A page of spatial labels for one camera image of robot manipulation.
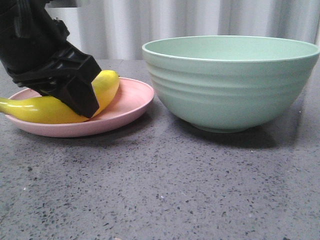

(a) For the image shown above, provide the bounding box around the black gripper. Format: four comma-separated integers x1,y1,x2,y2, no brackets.
0,0,101,118

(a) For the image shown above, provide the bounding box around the yellow banana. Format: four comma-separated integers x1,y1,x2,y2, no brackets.
0,70,120,124

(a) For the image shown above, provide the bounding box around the pink plate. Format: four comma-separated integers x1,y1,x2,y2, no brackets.
5,77,155,138

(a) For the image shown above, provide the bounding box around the green ribbed bowl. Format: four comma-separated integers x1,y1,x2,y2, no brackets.
142,35,320,133

